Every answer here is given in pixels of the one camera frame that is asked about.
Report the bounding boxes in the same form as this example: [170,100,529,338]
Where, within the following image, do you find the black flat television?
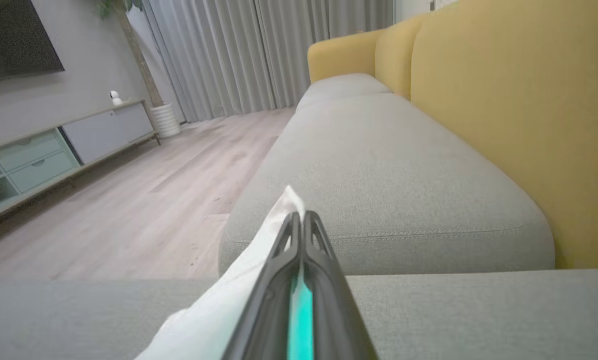
[0,0,65,84]

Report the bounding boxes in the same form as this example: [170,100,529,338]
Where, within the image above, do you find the grey pleated curtain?
[141,0,395,124]

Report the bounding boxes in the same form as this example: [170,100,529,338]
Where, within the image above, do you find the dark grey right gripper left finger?
[221,211,304,360]

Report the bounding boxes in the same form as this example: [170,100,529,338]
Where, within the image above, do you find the white ribbed plant pot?
[150,102,182,139]

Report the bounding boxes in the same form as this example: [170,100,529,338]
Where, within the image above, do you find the green potted tree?
[95,0,165,108]

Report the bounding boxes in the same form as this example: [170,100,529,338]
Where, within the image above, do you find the white cloth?
[134,185,307,360]

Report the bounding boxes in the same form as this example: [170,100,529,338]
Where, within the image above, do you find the short grey sofa seat cushion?
[296,73,393,112]

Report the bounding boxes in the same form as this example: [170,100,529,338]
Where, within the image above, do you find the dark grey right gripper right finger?
[304,210,379,360]

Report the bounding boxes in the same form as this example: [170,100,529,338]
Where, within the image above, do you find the long grey sofa seat cushion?
[219,92,555,277]

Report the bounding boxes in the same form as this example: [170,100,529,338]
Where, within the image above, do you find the grey and mint TV cabinet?
[0,99,160,233]

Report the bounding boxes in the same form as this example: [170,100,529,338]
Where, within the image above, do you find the grey and yellow sofa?
[307,0,598,271]

